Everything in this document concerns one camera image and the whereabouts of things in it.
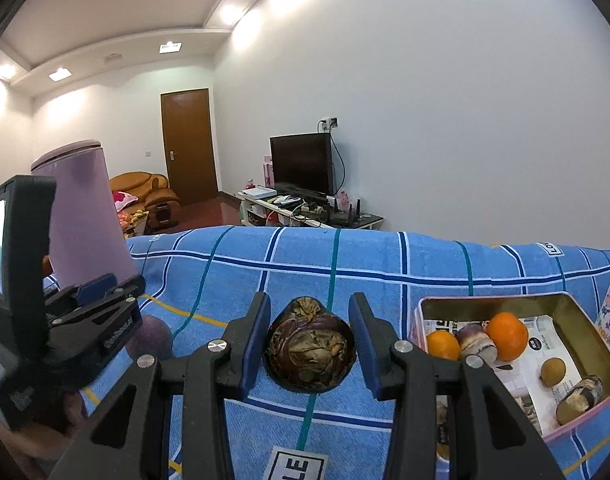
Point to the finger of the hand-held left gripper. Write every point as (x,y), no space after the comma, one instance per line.
(97,284)

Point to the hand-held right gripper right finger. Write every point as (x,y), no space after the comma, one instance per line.
(367,340)

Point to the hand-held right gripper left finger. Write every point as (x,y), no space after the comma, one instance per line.
(252,340)

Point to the dark fruit with dried leaves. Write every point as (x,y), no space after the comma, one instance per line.
(310,345)

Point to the orange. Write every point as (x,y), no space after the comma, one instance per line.
(507,336)
(442,346)

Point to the round purple fruit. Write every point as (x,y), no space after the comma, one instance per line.
(152,337)

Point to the purple and white taro piece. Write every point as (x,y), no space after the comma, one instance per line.
(477,345)

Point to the small brown round fruit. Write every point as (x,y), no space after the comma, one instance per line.
(552,371)

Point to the brown taro piece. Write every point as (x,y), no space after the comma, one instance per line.
(580,397)

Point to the pink tin box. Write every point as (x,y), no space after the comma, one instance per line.
(600,340)

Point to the person's left hand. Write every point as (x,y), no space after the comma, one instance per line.
(60,420)

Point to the wooden coffee table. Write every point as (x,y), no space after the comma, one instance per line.
(135,221)

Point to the lilac plastic kettle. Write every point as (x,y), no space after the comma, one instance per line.
(80,210)

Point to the blue plaid blanket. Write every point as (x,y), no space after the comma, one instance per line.
(305,265)

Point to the brown leather sofa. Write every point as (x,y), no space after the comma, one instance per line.
(152,195)

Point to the black wifi router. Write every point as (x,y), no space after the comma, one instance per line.
(346,209)

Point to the white television stand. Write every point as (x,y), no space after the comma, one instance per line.
(285,210)

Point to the brown wooden door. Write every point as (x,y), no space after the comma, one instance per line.
(189,147)

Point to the printed paper sheet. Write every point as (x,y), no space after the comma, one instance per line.
(532,345)

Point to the pink box beside television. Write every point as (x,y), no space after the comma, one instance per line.
(268,171)

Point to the black television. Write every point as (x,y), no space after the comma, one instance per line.
(301,162)

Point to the square ceiling light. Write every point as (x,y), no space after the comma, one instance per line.
(170,47)
(57,74)

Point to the wall socket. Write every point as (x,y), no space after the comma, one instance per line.
(330,122)

